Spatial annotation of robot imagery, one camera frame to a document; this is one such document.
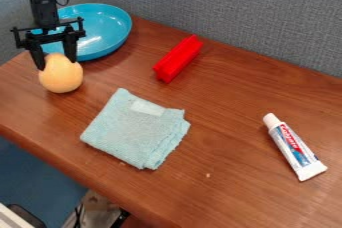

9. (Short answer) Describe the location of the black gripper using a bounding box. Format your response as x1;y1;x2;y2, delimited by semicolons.
11;17;86;71

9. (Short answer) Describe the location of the yellow foam ball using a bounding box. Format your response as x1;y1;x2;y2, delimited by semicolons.
39;53;83;93

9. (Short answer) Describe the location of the blue plate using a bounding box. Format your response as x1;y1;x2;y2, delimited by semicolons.
30;3;134;62

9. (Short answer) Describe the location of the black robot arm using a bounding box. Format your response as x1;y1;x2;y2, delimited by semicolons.
11;0;86;71

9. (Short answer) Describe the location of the red plastic block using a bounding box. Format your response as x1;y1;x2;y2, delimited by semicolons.
153;35;204;83

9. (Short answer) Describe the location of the light blue folded cloth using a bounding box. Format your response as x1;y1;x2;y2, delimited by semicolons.
81;88;192;170

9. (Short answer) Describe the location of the black chair part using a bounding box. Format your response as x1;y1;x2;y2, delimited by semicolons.
8;204;47;228

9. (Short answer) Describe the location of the beige bag under table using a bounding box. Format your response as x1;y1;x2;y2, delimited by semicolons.
62;190;130;228

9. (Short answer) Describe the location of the white object at corner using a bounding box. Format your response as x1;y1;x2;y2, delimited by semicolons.
0;203;34;228

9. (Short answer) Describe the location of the white toothpaste tube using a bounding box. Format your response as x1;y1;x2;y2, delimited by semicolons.
264;113;328;182

